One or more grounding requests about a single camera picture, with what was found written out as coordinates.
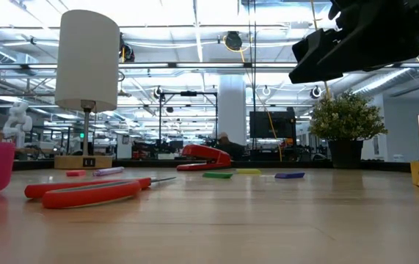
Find blue eraser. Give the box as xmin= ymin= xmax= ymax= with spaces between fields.
xmin=274 ymin=172 xmax=306 ymax=180

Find green eraser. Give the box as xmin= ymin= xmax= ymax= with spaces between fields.
xmin=202 ymin=172 xmax=234 ymax=180

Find purple pen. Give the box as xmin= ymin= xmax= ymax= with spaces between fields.
xmin=92 ymin=166 xmax=125 ymax=177

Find red grey handled scissors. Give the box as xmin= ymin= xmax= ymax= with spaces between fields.
xmin=24 ymin=176 xmax=177 ymax=210

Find potted green plant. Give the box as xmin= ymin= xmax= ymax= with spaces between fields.
xmin=308 ymin=90 xmax=389 ymax=169

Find black monitor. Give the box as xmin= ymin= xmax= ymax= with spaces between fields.
xmin=249 ymin=108 xmax=297 ymax=139

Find white building column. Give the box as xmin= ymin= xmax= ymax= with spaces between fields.
xmin=218 ymin=75 xmax=247 ymax=146

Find person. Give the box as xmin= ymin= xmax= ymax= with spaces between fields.
xmin=214 ymin=131 xmax=247 ymax=161

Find red stapler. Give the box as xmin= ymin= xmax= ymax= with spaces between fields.
xmin=175 ymin=144 xmax=232 ymax=172

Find white shade wooden base lamp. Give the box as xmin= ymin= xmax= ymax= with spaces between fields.
xmin=54 ymin=10 xmax=121 ymax=170

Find white robot figure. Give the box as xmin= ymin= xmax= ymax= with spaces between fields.
xmin=2 ymin=101 xmax=33 ymax=147

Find yellow hanging cable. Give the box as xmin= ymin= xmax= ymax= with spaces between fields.
xmin=310 ymin=0 xmax=333 ymax=100

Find black hanging cables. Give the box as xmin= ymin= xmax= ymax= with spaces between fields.
xmin=247 ymin=0 xmax=258 ymax=161

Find yellow reel cable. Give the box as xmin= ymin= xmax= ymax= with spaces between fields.
xmin=223 ymin=34 xmax=283 ymax=162

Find ceiling cable reel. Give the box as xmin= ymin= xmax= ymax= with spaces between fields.
xmin=120 ymin=32 xmax=136 ymax=62
xmin=225 ymin=31 xmax=243 ymax=51

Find black aluminium table frame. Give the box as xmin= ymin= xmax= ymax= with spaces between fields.
xmin=12 ymin=158 xmax=412 ymax=172

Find black background rig frame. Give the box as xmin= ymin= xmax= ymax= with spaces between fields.
xmin=159 ymin=90 xmax=219 ymax=142

